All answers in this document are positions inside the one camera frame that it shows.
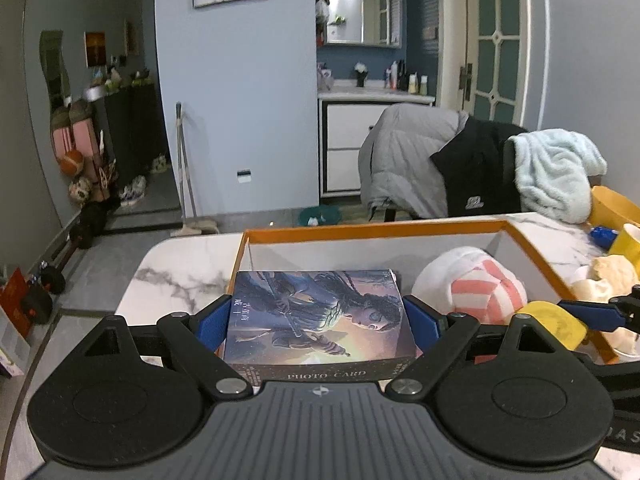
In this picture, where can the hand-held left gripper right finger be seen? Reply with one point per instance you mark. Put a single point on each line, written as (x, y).
(422, 322)

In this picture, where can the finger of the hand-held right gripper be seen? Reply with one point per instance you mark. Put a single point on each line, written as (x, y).
(590, 314)

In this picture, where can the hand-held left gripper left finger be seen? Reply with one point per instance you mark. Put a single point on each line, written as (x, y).
(215, 325)

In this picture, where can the yellow plastic toy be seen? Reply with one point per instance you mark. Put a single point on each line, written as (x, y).
(555, 325)

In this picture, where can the pink white striped plush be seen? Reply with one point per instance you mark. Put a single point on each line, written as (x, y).
(465, 285)

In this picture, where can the orange cardboard box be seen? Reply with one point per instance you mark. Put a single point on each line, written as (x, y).
(540, 265)

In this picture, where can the illustrated photo card box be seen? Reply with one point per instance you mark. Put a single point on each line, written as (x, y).
(320, 320)

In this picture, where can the small blue object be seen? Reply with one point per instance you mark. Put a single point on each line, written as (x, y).
(602, 237)

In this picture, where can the light blue fleece blanket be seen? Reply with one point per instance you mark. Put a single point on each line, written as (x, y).
(560, 175)

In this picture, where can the broom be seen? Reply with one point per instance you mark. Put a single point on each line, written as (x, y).
(187, 185)

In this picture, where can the pair of sneakers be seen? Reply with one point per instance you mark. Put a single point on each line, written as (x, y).
(132, 190)

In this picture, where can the black dumbbell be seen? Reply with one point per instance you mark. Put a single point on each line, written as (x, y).
(42, 295)
(90, 225)

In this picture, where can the black jacket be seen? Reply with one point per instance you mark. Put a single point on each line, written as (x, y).
(480, 170)

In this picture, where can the grey puffer jacket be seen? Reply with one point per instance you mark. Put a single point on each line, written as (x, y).
(405, 160)

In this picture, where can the pair of light shoes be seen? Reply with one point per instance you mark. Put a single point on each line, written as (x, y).
(160, 165)

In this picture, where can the patterned ball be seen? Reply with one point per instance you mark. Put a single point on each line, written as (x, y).
(80, 190)

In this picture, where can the white vanity cabinet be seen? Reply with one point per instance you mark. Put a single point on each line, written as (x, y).
(345, 145)

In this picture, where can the red brown carton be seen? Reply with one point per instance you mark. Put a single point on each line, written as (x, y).
(15, 300)

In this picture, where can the white printed carton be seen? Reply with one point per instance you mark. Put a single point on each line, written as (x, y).
(12, 345)

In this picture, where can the black hallway cabinet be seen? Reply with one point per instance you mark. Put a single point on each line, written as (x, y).
(135, 130)

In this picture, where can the basketball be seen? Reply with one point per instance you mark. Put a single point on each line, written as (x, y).
(71, 162)

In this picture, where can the pink hanging bags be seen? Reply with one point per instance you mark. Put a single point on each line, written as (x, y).
(80, 132)

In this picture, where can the bottles on vanity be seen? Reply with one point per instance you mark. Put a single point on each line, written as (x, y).
(407, 80)

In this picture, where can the black pot white flowers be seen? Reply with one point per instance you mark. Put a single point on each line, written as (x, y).
(360, 75)

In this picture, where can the white glass panel door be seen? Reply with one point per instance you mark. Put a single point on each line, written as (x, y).
(495, 35)

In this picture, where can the bathroom mirror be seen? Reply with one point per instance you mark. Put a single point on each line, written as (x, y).
(360, 5)

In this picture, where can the orange wall picture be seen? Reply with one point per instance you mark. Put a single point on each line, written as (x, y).
(95, 49)

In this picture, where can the wavy wall mirror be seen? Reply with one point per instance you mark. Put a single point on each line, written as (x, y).
(54, 70)

